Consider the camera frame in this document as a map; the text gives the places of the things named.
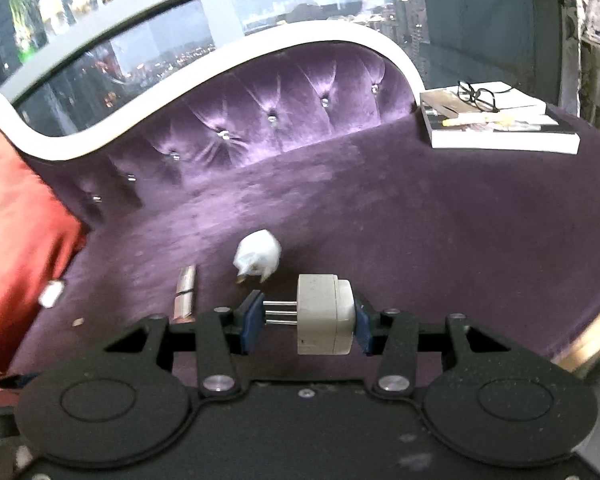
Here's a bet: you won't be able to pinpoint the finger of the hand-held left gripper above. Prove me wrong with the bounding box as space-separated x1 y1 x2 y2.
0 372 37 392

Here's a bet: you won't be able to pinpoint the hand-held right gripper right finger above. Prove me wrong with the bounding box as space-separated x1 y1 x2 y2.
354 291 518 397

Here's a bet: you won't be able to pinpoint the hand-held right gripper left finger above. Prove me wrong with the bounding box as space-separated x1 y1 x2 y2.
102 290 265 397

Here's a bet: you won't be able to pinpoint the white travel adapter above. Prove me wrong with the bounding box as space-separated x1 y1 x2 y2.
262 274 357 357

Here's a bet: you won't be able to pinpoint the small white cylinder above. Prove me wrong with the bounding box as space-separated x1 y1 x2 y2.
37 280 66 308

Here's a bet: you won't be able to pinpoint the purple tufted sofa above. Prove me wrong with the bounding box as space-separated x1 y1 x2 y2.
0 25 600 386

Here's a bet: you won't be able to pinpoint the red satin cushion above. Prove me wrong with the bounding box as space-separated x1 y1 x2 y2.
0 117 88 376

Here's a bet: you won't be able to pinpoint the large thick white book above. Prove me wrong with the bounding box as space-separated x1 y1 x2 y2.
422 125 581 156

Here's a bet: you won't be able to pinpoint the pale yellow pen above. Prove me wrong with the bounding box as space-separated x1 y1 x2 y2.
442 116 512 127

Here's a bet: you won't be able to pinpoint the black rimmed eyeglasses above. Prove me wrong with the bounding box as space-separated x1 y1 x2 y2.
456 80 515 112

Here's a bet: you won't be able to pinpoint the dark cover book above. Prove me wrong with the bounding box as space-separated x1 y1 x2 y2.
422 107 562 134

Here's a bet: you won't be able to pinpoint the thin white book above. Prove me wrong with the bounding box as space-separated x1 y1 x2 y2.
420 81 547 116

